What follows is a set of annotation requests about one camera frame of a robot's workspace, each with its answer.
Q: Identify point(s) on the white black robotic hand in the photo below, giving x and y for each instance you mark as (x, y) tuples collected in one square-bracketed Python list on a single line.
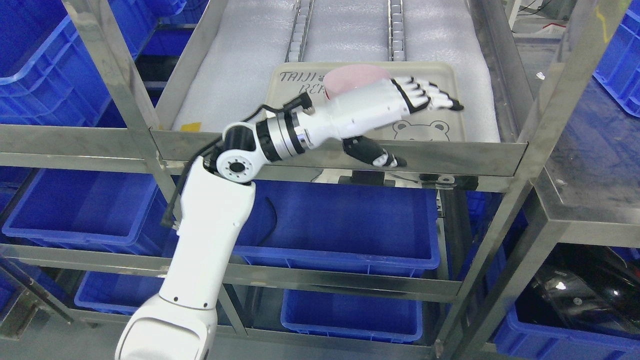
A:
[(370, 107)]

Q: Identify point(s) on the pink ikea bowl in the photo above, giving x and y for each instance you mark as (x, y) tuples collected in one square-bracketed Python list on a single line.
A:
[(352, 76)]

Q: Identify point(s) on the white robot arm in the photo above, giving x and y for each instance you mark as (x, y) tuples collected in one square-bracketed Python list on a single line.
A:
[(180, 321)]

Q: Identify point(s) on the metal shelf rack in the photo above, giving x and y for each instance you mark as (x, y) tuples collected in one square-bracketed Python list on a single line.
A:
[(240, 55)]

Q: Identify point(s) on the beige bear tray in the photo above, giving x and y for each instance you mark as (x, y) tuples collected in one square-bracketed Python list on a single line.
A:
[(425, 115)]

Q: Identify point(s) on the black helmet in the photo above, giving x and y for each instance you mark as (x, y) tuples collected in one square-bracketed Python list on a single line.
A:
[(585, 287)]

